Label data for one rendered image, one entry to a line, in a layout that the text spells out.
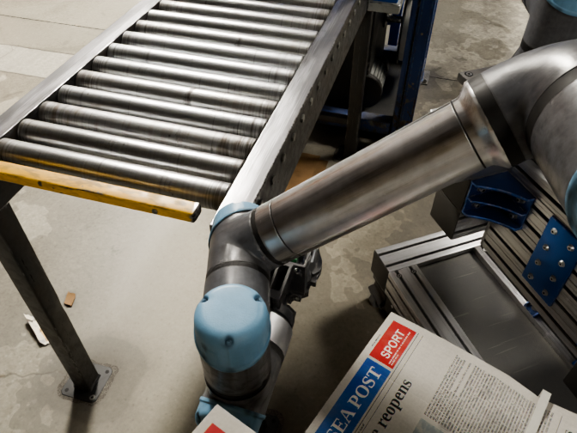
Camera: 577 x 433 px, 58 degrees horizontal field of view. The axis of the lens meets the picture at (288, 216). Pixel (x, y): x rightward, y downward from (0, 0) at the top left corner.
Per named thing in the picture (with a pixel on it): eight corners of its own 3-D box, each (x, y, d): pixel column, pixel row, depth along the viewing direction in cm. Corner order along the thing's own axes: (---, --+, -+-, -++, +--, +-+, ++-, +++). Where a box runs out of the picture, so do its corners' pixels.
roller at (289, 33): (318, 57, 126) (319, 37, 123) (144, 32, 136) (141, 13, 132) (324, 47, 130) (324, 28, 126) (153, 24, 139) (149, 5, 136)
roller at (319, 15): (331, 33, 135) (332, 15, 132) (167, 12, 145) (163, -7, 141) (335, 26, 138) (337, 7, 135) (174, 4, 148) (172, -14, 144)
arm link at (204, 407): (254, 426, 53) (258, 458, 59) (284, 338, 61) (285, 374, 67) (184, 405, 55) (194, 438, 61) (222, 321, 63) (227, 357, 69)
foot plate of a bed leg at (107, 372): (97, 410, 141) (95, 408, 140) (51, 395, 143) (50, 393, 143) (121, 367, 150) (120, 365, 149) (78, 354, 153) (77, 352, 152)
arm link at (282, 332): (284, 372, 67) (225, 356, 69) (294, 342, 70) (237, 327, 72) (283, 340, 62) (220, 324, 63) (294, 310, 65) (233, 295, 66)
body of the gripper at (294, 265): (318, 236, 72) (294, 305, 64) (316, 276, 78) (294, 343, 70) (265, 225, 73) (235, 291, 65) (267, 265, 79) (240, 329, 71)
